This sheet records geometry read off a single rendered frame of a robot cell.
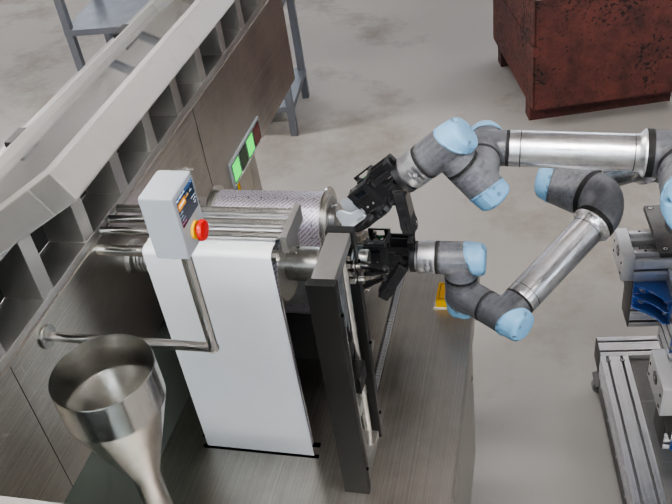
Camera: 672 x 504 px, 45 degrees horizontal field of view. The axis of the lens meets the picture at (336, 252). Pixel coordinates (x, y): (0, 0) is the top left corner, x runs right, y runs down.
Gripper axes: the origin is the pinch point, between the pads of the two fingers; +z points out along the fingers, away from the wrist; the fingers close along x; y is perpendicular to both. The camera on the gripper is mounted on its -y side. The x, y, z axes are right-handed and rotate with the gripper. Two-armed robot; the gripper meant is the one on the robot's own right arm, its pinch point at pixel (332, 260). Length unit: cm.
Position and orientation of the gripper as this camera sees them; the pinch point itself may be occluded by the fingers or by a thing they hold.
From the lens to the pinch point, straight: 190.5
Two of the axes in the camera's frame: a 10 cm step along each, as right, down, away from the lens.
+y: -1.2, -7.9, -6.1
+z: -9.7, -0.3, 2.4
